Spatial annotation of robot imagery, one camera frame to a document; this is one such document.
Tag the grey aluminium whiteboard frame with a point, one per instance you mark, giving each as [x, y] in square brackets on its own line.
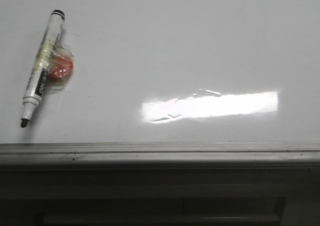
[158, 155]

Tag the red magnet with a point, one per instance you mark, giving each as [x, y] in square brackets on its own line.
[61, 68]

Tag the white whiteboard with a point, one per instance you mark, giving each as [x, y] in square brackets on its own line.
[167, 71]

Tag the white black whiteboard marker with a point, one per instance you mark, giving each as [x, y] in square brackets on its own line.
[40, 70]

